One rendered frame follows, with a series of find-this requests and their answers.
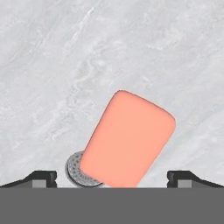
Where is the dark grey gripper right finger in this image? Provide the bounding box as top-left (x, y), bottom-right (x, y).
top-left (166, 170), bottom-right (224, 189)

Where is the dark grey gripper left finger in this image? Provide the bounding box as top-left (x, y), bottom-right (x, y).
top-left (0, 170), bottom-right (58, 189)

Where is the grey sink drain strainer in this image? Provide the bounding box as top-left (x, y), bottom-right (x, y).
top-left (64, 150), bottom-right (103, 188)

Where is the pink bar soap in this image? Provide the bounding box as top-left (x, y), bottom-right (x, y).
top-left (80, 89), bottom-right (177, 189)

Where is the grey marble sink basin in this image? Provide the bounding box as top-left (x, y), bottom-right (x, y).
top-left (0, 0), bottom-right (224, 189)

